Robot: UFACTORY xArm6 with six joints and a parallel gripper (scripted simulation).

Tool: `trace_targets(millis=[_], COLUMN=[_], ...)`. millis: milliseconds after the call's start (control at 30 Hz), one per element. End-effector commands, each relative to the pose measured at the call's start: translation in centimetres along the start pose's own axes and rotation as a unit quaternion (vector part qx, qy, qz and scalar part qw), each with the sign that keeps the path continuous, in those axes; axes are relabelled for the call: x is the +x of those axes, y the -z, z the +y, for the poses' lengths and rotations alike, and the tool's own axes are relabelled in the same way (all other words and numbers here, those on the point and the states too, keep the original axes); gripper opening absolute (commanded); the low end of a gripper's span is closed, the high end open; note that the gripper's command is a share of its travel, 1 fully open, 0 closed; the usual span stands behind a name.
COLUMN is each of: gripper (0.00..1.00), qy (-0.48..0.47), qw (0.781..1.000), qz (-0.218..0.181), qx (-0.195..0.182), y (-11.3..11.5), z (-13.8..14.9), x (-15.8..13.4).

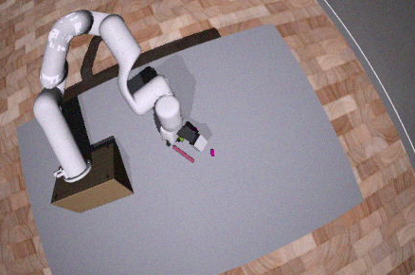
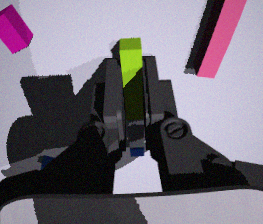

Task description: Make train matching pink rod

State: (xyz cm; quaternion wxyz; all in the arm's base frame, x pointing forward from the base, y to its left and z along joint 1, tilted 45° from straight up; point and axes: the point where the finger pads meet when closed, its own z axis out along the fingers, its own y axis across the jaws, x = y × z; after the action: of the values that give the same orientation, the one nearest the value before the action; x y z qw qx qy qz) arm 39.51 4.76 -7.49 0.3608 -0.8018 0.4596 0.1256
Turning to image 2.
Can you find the small blue block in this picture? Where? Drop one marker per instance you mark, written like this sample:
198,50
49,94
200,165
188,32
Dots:
137,151
45,160

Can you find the magenta rod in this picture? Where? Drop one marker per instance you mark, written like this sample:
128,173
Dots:
14,33

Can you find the pink rod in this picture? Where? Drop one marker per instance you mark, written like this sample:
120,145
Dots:
221,25

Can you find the lime green rod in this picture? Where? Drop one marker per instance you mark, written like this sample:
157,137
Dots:
131,64

